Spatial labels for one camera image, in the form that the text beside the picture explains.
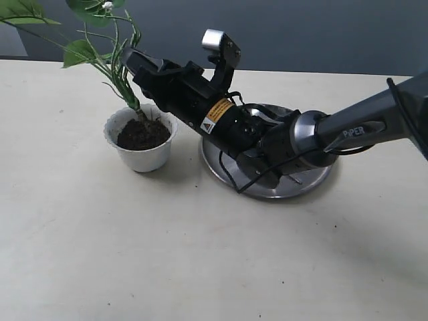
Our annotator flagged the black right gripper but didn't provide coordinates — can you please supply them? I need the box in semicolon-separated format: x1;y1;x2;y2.
120;47;264;154

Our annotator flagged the artificial anthurium plant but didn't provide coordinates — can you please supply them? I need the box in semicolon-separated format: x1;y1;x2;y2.
1;1;147;122

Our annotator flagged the metal spork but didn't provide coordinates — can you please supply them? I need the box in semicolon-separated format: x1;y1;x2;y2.
290;175;302;185

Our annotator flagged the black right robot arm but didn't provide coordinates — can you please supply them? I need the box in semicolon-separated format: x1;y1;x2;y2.
121;47;427;184

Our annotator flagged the dark soil in pot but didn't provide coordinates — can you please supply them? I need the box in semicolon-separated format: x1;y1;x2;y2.
117;119;171;150

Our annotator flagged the white scalloped flower pot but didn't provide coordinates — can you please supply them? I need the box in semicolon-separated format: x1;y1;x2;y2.
104;104;178;173

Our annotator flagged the round stainless steel plate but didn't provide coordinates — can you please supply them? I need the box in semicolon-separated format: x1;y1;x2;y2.
200;102;335;201

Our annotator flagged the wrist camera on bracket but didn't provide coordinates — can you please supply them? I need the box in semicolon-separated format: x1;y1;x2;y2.
201;29;241;93

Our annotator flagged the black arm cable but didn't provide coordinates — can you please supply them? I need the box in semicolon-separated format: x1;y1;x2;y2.
217;76;428;195

